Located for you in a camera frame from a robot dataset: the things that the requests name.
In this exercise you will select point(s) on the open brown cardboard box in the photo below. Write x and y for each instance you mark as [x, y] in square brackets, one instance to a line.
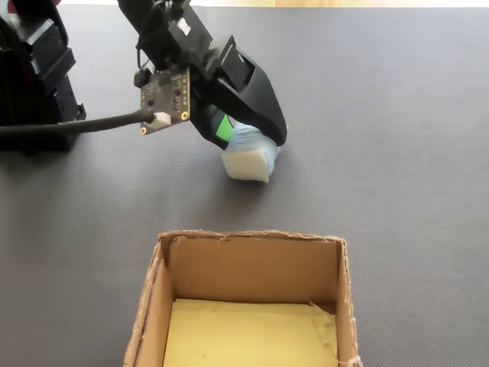
[252, 271]

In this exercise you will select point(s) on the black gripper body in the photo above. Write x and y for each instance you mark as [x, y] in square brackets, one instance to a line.
[214, 53]

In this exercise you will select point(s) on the small camera circuit board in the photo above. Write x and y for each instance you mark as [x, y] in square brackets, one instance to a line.
[166, 101]

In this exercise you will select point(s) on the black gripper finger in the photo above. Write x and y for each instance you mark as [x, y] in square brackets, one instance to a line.
[263, 107]

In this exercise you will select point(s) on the white foam block blue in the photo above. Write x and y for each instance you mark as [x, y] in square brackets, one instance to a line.
[248, 162]

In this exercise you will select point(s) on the large dark grey mat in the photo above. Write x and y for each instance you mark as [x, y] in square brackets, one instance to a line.
[382, 114]

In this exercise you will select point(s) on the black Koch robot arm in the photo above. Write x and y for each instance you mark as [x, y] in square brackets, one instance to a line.
[38, 84]

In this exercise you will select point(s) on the black gripper finger green tape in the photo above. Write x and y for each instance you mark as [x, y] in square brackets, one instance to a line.
[210, 118]

